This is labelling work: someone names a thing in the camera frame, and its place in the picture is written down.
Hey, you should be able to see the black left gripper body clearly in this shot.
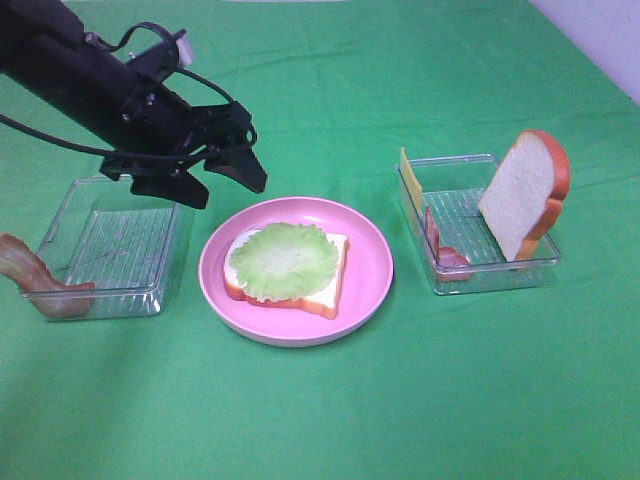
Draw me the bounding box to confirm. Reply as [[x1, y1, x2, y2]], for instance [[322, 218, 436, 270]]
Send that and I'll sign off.
[[98, 74, 252, 179]]

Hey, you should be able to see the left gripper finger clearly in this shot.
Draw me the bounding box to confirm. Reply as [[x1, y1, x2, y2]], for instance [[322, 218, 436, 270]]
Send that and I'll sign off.
[[131, 173, 209, 209], [202, 146, 268, 193]]

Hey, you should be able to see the green lettuce leaf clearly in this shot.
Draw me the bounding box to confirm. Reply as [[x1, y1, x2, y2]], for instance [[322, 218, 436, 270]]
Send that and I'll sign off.
[[229, 222, 340, 301]]

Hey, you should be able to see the bread slice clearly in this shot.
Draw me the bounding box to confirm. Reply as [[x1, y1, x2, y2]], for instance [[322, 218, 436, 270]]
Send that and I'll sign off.
[[222, 227, 349, 319], [478, 130, 570, 262]]

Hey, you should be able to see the yellow cheese slice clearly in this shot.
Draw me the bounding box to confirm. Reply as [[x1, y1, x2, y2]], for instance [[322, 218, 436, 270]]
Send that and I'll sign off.
[[400, 147, 424, 212]]

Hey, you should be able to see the bacon strip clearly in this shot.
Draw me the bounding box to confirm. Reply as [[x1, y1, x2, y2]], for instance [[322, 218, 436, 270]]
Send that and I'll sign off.
[[1, 232, 95, 319], [425, 206, 472, 282]]

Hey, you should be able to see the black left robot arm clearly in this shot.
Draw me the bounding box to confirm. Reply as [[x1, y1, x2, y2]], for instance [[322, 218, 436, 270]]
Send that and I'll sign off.
[[1, 1, 267, 209]]

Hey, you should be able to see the left clear plastic tray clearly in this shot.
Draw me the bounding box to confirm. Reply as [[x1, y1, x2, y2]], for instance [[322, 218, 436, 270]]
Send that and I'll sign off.
[[21, 175, 193, 320]]

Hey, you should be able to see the clear plastic tray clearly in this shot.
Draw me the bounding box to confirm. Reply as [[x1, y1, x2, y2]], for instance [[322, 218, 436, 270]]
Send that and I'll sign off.
[[21, 175, 193, 320], [396, 153, 561, 295]]

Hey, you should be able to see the pink round plate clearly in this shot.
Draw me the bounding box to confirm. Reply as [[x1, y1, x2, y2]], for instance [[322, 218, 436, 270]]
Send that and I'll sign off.
[[198, 196, 394, 347]]

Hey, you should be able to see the right clear plastic tray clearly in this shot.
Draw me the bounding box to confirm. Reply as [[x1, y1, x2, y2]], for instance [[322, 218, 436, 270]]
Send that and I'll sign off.
[[396, 153, 561, 295]]

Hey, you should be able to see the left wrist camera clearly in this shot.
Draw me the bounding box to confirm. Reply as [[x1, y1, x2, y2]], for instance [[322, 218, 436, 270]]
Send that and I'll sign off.
[[127, 29, 195, 82]]

